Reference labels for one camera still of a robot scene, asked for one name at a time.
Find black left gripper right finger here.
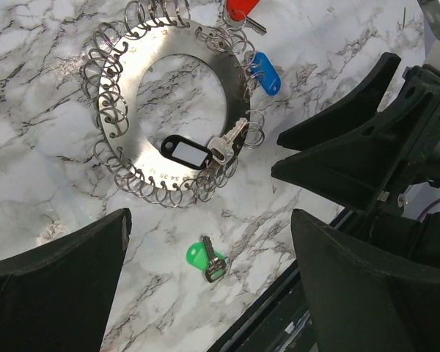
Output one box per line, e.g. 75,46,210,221
291,210,440,351

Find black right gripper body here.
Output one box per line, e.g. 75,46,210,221
366,65,440,257

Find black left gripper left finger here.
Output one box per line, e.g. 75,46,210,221
0,208,131,351

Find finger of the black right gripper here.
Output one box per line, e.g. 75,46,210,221
276,52,401,151
271,71,440,216

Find steel key ring organiser disc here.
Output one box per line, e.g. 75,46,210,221
83,1,265,209

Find blue key tag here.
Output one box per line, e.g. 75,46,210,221
250,51,282,96

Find silver key with black tag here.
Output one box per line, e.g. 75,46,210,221
208,117,249,166

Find green key tag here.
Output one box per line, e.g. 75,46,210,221
186,242,210,271

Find silver key with red tag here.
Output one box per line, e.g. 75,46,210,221
223,11,268,35

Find red key tag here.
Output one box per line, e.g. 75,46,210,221
226,0,260,21

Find black key tag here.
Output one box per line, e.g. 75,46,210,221
160,134,213,170

